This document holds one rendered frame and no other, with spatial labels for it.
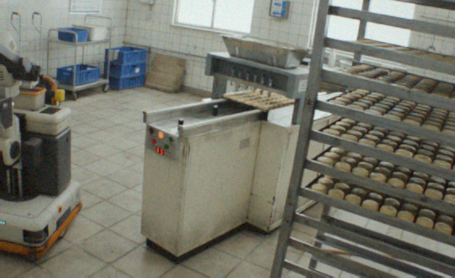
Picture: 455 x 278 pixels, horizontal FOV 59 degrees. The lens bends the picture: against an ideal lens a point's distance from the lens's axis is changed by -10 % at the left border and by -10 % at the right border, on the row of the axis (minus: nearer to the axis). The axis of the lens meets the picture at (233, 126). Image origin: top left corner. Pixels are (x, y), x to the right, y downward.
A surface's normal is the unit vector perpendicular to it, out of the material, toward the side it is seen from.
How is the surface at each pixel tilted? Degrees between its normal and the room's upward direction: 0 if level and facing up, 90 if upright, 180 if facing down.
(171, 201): 90
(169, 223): 90
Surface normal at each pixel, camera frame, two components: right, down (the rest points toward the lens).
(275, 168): -0.62, 0.15
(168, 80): -0.38, -0.20
